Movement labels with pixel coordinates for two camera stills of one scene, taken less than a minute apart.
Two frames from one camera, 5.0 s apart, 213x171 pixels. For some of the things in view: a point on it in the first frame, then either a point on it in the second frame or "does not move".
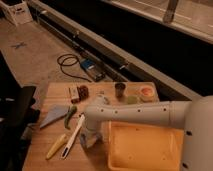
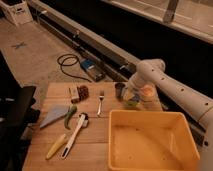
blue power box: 96,71 does not move
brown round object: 83,92 does not move
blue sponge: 90,140 → 136,97
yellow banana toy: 56,146 does not move
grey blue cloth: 54,113 does not move
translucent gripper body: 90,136 → 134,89
